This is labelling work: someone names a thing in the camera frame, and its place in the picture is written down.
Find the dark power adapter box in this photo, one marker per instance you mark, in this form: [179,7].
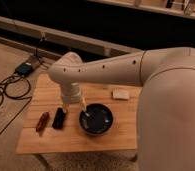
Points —
[24,69]

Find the beige sponge block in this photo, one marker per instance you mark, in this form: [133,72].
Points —
[120,94]

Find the black rectangular block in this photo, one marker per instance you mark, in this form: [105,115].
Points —
[59,119]

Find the beige cylindrical gripper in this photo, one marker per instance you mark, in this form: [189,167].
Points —
[71,93]

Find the red small object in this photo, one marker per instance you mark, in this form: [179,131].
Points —
[42,121]

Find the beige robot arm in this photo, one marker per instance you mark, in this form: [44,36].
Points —
[166,108]

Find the long wooden beam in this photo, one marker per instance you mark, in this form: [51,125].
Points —
[84,43]

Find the black round bowl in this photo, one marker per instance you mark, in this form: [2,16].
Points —
[96,119]

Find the wooden slatted table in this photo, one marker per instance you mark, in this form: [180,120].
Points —
[71,138]

